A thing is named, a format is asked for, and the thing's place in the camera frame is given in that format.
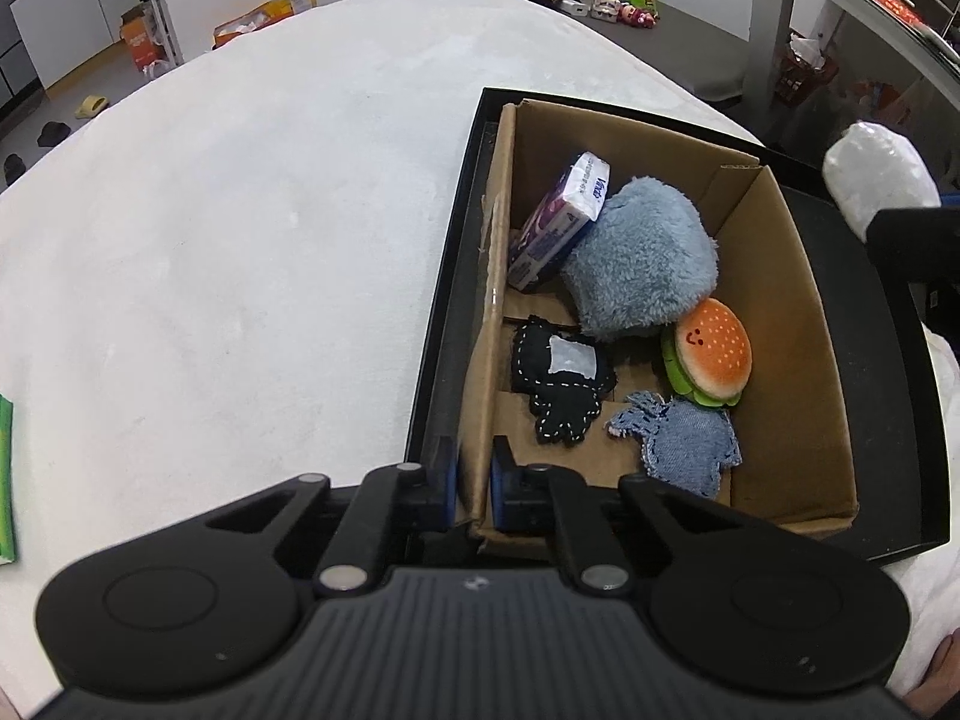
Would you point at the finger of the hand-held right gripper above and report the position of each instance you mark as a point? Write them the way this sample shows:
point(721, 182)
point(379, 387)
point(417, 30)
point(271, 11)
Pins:
point(911, 244)

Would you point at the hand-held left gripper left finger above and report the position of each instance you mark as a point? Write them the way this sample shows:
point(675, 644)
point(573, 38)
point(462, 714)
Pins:
point(450, 481)

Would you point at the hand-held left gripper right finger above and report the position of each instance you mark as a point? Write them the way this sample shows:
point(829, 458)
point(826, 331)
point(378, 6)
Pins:
point(498, 486)

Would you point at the white plastic bag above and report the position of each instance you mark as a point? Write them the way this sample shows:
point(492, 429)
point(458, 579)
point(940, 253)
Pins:
point(877, 165)

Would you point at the black stitched fabric patch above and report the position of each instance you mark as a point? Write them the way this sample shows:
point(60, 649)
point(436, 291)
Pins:
point(559, 409)

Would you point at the black plastic tray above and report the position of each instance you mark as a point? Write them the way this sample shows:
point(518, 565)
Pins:
point(862, 390)

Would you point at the cardboard box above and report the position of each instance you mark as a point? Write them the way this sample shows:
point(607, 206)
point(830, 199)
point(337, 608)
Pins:
point(787, 390)

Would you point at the denim fabric patch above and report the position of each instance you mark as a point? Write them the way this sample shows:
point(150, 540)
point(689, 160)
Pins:
point(686, 442)

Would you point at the burger plush toy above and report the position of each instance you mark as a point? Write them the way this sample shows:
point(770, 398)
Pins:
point(712, 349)

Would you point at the purple tissue pack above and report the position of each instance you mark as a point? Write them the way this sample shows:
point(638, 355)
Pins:
point(559, 225)

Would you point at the blue fluffy plush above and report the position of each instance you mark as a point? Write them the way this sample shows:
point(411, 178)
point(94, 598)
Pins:
point(637, 255)

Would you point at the red plastic basket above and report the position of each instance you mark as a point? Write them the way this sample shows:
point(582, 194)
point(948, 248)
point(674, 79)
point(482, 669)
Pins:
point(806, 71)

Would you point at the white toy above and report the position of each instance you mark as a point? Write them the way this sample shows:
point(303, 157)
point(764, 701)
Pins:
point(604, 9)

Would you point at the white charger block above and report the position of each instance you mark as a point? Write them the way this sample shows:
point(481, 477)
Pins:
point(574, 8)

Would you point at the green packet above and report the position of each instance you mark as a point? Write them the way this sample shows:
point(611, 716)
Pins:
point(6, 480)

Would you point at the yellow carton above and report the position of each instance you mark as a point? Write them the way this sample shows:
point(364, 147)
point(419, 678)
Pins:
point(262, 15)

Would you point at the yellow slipper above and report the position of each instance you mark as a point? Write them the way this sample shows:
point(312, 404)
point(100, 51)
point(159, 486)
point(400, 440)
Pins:
point(91, 105)

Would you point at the black slipper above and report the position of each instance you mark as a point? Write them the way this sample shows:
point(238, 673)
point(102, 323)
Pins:
point(52, 133)
point(15, 169)

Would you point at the small orange box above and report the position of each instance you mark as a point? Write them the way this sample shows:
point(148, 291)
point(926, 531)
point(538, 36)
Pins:
point(142, 41)

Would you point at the white cabinet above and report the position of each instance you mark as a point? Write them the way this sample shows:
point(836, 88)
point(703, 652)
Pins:
point(67, 7)

